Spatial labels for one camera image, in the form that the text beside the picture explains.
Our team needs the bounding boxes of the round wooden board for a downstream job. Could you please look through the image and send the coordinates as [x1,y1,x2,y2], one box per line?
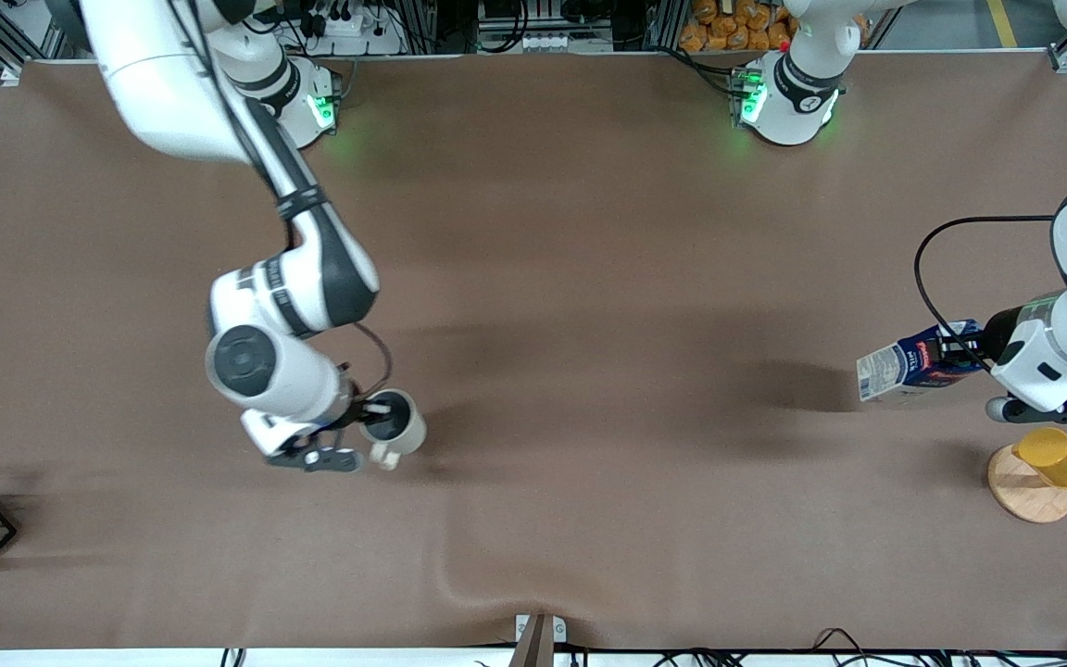
[987,443,1067,524]

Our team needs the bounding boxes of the grey mug with handle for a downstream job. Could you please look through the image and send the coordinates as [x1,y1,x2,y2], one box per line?
[358,389,428,472]

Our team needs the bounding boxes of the blue white milk carton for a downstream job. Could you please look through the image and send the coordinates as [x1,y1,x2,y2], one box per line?
[856,320,988,405]

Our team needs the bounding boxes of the yellow plastic cup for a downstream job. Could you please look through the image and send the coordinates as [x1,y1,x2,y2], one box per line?
[1012,426,1067,489]

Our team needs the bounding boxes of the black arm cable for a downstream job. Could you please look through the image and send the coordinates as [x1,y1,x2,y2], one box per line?
[913,215,1058,371]
[163,0,395,399]

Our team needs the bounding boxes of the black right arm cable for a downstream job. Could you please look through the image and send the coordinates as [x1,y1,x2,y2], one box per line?
[163,0,395,399]

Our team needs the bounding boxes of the bag of orange items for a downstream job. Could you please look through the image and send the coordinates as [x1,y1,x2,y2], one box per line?
[680,0,798,53]

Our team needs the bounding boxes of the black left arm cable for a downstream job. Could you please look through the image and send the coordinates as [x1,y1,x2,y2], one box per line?
[913,215,1058,371]

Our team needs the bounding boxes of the metal table clamp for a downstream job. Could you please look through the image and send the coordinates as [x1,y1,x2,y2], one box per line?
[513,613,568,667]

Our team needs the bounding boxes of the small white power strip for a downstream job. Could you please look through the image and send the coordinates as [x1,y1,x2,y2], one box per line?
[495,32,573,54]

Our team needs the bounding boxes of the brown table cover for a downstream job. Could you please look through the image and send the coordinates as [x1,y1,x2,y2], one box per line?
[0,51,1067,649]

